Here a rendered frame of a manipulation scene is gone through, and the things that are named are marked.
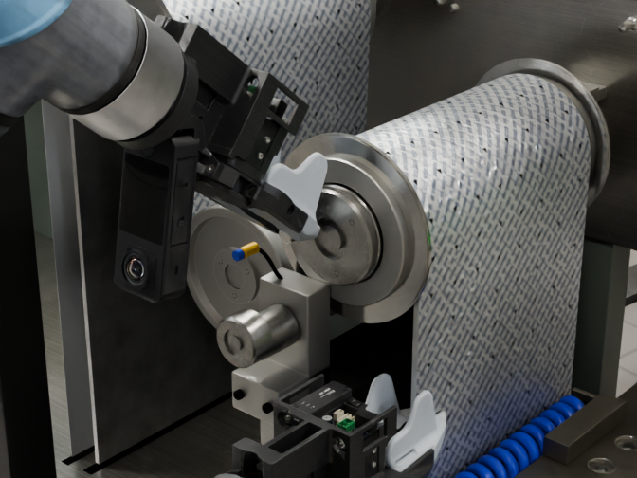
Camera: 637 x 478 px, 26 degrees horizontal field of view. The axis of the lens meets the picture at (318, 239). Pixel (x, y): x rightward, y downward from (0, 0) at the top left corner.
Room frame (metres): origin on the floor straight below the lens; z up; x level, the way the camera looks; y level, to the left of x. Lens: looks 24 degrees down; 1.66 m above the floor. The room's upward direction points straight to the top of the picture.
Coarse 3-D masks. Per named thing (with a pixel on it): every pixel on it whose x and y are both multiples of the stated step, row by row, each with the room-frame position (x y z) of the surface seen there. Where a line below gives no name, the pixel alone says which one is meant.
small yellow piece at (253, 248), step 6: (246, 246) 0.94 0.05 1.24; (252, 246) 0.94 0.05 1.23; (258, 246) 0.95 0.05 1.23; (234, 252) 0.93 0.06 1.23; (240, 252) 0.93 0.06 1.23; (246, 252) 0.94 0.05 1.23; (252, 252) 0.94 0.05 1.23; (264, 252) 0.95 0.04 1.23; (234, 258) 0.93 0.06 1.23; (240, 258) 0.93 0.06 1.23; (270, 258) 0.95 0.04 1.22; (270, 264) 0.95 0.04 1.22; (276, 270) 0.95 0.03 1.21
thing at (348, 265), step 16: (336, 192) 0.92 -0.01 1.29; (352, 192) 0.93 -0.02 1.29; (320, 208) 0.93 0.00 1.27; (336, 208) 0.92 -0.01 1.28; (352, 208) 0.91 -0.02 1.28; (368, 208) 0.92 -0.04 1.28; (320, 224) 0.93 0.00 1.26; (336, 224) 0.92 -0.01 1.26; (352, 224) 0.91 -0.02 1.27; (368, 224) 0.90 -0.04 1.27; (320, 240) 0.93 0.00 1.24; (336, 240) 0.92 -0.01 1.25; (352, 240) 0.91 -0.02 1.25; (368, 240) 0.90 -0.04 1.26; (304, 256) 0.94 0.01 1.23; (320, 256) 0.93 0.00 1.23; (336, 256) 0.92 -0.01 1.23; (352, 256) 0.91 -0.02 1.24; (368, 256) 0.90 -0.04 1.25; (320, 272) 0.93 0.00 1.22; (336, 272) 0.92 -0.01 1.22; (352, 272) 0.91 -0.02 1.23; (368, 272) 0.91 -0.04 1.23
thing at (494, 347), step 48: (576, 240) 1.07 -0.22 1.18; (480, 288) 0.96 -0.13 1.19; (528, 288) 1.02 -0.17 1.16; (576, 288) 1.08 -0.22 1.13; (432, 336) 0.92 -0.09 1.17; (480, 336) 0.96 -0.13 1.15; (528, 336) 1.02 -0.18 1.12; (432, 384) 0.92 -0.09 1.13; (480, 384) 0.97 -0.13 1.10; (528, 384) 1.02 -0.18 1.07; (480, 432) 0.97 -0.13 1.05
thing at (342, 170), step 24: (336, 168) 0.94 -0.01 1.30; (360, 168) 0.92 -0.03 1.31; (360, 192) 0.92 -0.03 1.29; (384, 192) 0.91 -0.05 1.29; (384, 216) 0.91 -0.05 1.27; (384, 240) 0.91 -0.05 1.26; (408, 240) 0.90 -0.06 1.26; (384, 264) 0.91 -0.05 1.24; (408, 264) 0.90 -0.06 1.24; (336, 288) 0.94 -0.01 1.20; (360, 288) 0.92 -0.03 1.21; (384, 288) 0.91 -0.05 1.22
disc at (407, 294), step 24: (312, 144) 0.96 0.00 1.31; (336, 144) 0.95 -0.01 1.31; (360, 144) 0.93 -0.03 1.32; (384, 168) 0.92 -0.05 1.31; (408, 192) 0.90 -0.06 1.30; (408, 216) 0.90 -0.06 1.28; (408, 288) 0.90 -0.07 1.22; (336, 312) 0.95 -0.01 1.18; (360, 312) 0.93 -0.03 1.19; (384, 312) 0.91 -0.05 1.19
